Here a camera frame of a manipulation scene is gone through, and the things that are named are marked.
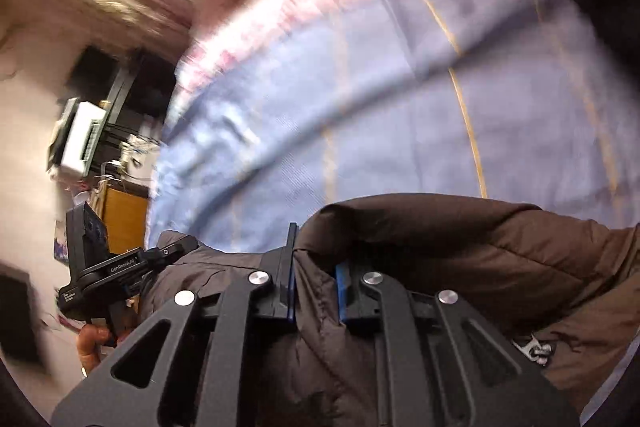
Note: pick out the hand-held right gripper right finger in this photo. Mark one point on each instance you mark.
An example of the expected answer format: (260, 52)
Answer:
(341, 292)

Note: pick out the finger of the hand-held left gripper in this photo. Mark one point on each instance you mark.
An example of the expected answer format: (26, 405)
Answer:
(172, 252)

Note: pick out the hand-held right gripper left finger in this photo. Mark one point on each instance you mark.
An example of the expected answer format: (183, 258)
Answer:
(290, 292)

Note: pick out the brown hooded puffer jacket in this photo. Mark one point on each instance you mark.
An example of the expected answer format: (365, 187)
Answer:
(450, 247)

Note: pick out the person's left hand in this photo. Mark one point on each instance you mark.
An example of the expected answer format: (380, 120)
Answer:
(92, 347)

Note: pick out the yellow wooden cabinet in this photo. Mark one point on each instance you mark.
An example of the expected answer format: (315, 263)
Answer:
(125, 222)

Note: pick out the white printer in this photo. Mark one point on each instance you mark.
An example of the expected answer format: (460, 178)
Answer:
(82, 137)

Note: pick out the dark computer desk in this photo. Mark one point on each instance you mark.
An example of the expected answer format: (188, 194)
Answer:
(130, 82)

